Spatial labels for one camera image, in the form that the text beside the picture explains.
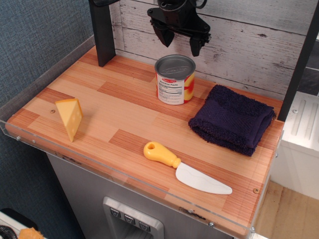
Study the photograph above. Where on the black vertical post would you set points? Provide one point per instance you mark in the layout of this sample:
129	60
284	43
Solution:
103	32
300	65

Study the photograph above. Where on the toy tin can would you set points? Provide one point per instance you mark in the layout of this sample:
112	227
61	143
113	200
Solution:
175	79

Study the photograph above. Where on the yellow toy cheese wedge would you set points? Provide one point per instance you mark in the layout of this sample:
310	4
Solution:
71	114

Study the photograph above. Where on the black vertical post left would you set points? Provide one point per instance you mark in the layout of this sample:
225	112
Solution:
103	32

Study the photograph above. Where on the folded dark blue towel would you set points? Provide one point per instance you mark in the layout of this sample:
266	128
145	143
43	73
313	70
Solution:
232	120

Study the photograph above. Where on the white toy sink unit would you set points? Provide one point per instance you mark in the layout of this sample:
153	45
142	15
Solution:
296	165

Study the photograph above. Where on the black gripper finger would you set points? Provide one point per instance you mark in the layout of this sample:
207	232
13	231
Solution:
196	43
164	34

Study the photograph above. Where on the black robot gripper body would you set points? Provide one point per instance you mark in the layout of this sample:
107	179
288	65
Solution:
180	16

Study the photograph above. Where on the silver toy fridge cabinet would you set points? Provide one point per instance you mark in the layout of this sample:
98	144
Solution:
86	192

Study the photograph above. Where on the silver dispenser button panel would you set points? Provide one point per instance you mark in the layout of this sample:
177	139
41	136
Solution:
132	220

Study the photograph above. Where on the black vertical post right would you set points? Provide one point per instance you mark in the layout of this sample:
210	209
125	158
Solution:
300	65

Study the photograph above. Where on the clear acrylic table guard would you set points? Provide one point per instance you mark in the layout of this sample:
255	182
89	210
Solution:
121	114

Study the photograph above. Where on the yellow handled toy knife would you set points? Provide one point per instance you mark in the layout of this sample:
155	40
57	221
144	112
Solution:
184	173

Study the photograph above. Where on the orange object bottom left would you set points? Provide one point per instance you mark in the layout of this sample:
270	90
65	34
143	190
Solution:
30	233

